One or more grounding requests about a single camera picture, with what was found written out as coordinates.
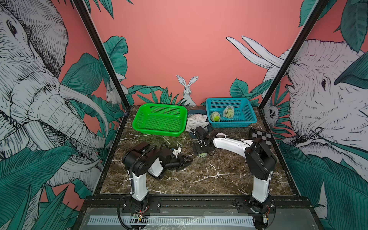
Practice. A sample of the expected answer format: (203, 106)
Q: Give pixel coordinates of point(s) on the black frame post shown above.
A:
(305, 31)
(84, 14)

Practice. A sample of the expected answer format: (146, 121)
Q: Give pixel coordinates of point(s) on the bright green plastic basket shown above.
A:
(160, 119)

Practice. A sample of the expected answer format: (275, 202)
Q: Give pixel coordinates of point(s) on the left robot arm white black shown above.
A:
(146, 159)

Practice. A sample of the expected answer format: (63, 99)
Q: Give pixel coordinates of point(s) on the green custard apple front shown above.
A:
(228, 113)

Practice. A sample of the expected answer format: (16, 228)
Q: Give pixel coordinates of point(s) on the dark blue small bin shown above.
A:
(197, 111)

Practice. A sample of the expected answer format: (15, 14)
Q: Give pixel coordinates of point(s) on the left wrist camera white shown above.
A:
(176, 151)

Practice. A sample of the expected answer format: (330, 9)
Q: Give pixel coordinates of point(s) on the black right frame post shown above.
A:
(305, 31)

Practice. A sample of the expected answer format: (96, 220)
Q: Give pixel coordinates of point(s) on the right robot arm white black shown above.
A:
(259, 157)

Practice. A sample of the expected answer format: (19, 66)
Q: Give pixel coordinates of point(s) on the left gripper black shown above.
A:
(181, 163)

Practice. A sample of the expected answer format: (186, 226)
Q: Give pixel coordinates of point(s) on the white foam net sleeve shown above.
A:
(229, 106)
(202, 155)
(214, 114)

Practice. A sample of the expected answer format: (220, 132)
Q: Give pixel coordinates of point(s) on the stack of white foam nets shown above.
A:
(196, 120)

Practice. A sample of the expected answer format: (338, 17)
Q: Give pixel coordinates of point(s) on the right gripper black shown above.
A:
(197, 149)

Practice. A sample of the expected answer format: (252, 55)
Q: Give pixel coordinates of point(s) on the teal plastic basket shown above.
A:
(244, 114)

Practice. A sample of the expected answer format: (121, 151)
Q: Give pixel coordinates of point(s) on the black front mounting rail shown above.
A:
(157, 203)

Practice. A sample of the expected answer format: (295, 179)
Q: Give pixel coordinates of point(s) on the white slotted cable duct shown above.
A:
(242, 221)

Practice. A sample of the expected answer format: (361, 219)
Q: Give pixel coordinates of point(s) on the black left frame post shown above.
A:
(84, 14)

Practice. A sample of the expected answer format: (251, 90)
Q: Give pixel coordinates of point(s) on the black white checkerboard plate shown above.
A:
(259, 134)

